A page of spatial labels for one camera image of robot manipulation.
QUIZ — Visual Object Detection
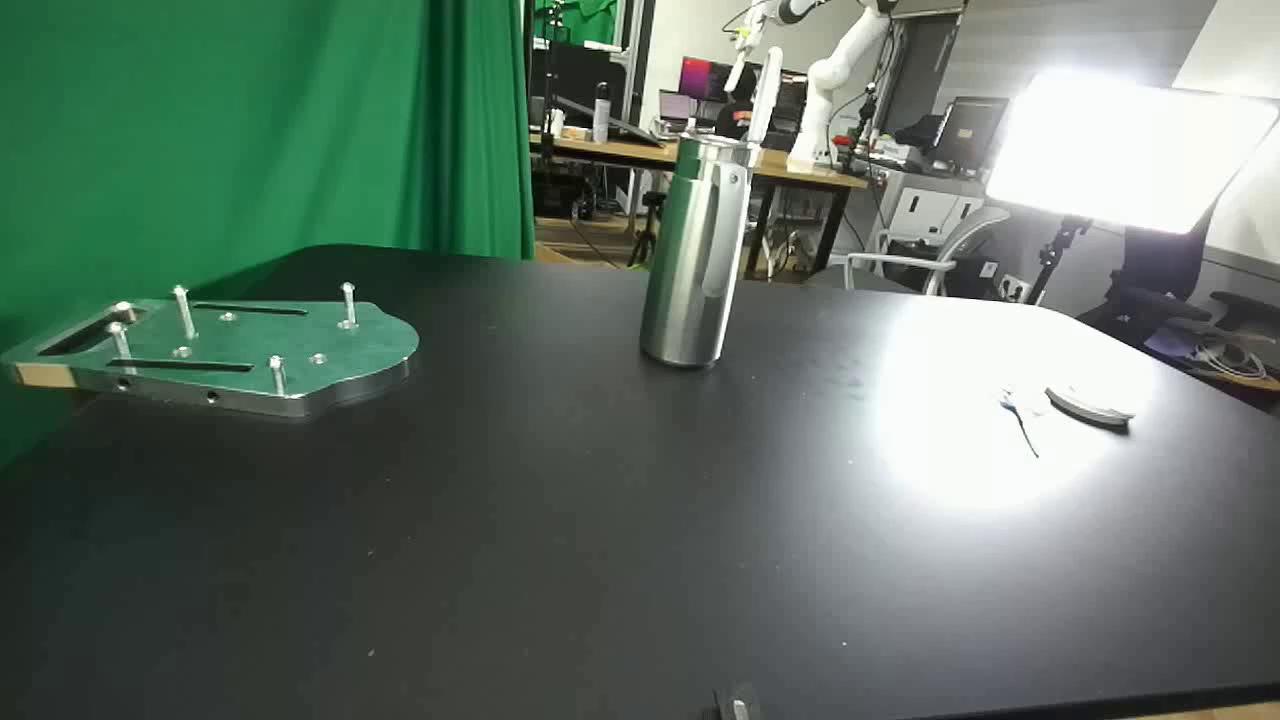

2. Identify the stainless steel flask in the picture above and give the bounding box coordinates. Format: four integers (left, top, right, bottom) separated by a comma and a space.
639, 167, 754, 370

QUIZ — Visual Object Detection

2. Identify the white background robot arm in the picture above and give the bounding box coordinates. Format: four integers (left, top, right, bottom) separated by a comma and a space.
721, 0, 898, 173

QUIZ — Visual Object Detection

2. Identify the white round flask lid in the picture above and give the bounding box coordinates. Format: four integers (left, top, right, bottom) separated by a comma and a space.
1045, 388, 1133, 434

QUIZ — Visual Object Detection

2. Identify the wooden background desk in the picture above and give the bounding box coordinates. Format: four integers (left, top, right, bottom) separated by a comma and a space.
533, 123, 871, 279

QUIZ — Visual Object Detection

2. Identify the metal mounting plate with bolts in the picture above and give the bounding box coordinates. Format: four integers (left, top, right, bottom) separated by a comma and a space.
5, 279, 421, 420

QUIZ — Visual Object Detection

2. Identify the bright studio light panel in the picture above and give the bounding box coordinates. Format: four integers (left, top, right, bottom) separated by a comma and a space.
990, 70, 1278, 233

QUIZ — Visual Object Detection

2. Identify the green backdrop curtain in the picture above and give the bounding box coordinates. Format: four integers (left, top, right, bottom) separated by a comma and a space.
0, 0, 540, 473

